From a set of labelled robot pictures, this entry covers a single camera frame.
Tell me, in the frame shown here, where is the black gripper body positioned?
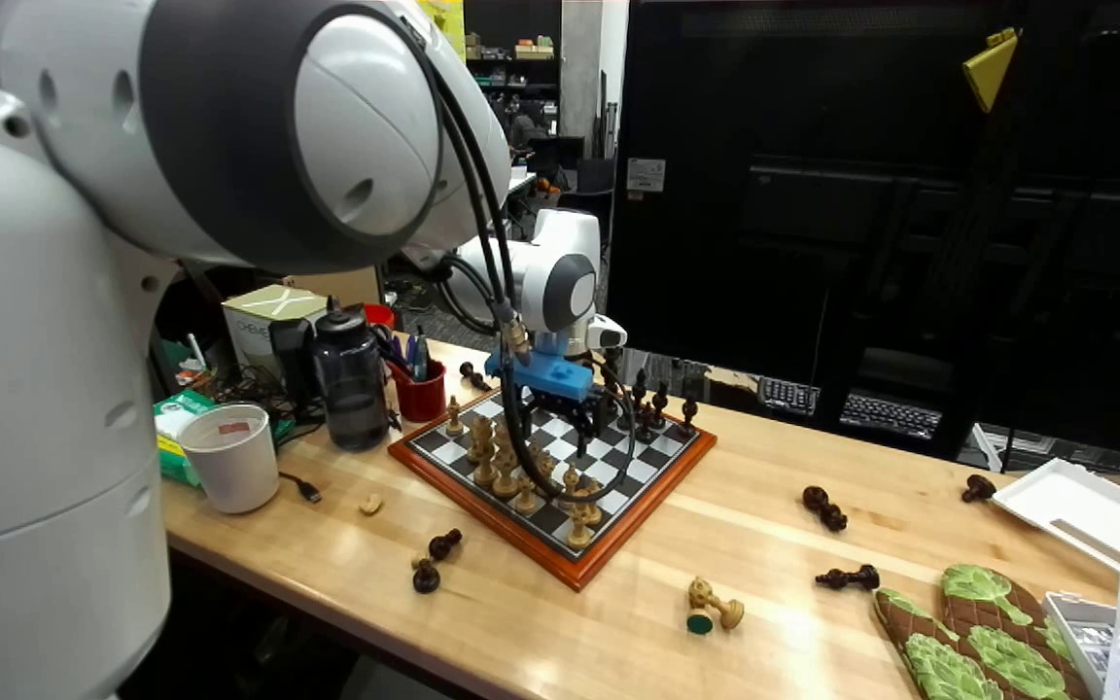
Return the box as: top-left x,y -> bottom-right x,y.
565,341 -> 633,411

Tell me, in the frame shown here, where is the wooden framed chess board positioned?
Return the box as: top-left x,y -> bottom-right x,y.
387,369 -> 719,594

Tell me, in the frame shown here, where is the beige chess piece green base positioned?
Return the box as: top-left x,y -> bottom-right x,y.
680,594 -> 751,642

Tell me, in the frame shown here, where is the red cup with pens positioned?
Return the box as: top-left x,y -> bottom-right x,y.
387,326 -> 453,428

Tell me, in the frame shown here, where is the white label on cabinet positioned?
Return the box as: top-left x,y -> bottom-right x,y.
624,156 -> 675,200

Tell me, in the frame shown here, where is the large black cabinet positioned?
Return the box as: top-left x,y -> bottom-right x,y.
607,0 -> 1120,468

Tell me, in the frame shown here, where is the Chemex filter box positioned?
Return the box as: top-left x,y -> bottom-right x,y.
220,280 -> 334,389

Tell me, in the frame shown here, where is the white paper cup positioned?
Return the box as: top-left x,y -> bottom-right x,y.
177,396 -> 285,522

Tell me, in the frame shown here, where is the green wipes package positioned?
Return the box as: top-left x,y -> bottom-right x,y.
152,387 -> 221,496

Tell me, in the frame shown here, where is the green patterned tray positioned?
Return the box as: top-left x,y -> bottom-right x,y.
869,558 -> 1099,700

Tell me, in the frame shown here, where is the white plastic tray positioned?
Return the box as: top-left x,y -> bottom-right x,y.
990,457 -> 1120,590

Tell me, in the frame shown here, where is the yellow hanging tag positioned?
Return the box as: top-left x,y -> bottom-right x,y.
962,24 -> 1023,116

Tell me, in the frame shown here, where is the clear plastic container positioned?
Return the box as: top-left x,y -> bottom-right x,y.
1043,589 -> 1120,681

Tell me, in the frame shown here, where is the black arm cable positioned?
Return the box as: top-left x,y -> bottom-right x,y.
412,21 -> 651,505

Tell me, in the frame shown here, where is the black plug with cable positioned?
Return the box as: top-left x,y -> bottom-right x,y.
277,472 -> 327,511

